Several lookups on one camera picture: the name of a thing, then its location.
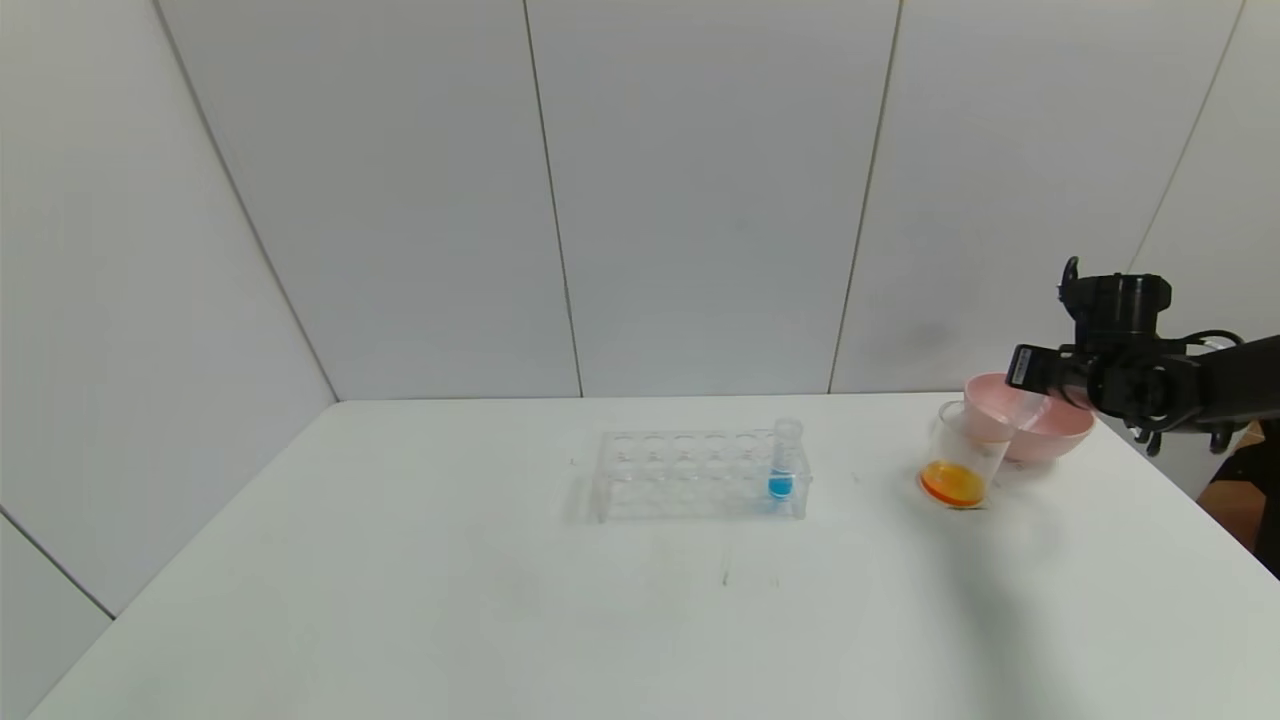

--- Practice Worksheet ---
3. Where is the test tube with yellow pigment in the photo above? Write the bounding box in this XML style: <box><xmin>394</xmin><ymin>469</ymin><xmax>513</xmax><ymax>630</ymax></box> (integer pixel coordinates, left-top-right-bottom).
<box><xmin>1000</xmin><ymin>390</ymin><xmax>1051</xmax><ymax>433</ymax></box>

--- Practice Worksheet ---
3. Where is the clear plastic test tube rack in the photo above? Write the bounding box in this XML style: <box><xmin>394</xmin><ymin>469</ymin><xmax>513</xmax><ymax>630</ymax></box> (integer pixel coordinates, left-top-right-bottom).
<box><xmin>590</xmin><ymin>428</ymin><xmax>813</xmax><ymax>523</ymax></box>

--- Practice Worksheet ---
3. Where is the test tube with blue pigment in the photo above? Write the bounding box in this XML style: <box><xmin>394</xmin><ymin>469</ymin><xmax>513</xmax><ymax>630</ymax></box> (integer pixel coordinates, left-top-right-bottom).
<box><xmin>769</xmin><ymin>418</ymin><xmax>804</xmax><ymax>502</ymax></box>

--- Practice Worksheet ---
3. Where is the clear plastic measuring beaker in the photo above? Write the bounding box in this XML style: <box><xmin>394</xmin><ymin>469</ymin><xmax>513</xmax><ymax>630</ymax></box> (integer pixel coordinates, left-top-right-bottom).
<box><xmin>918</xmin><ymin>402</ymin><xmax>1015</xmax><ymax>512</ymax></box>

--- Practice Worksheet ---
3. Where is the pink plastic bowl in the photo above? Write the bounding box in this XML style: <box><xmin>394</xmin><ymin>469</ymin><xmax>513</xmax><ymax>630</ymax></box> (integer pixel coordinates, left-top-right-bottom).
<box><xmin>961</xmin><ymin>373</ymin><xmax>1096</xmax><ymax>466</ymax></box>

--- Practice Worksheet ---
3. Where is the black object beside table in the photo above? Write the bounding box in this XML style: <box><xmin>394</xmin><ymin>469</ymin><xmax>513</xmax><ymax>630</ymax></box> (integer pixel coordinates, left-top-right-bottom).
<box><xmin>1210</xmin><ymin>420</ymin><xmax>1280</xmax><ymax>583</ymax></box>

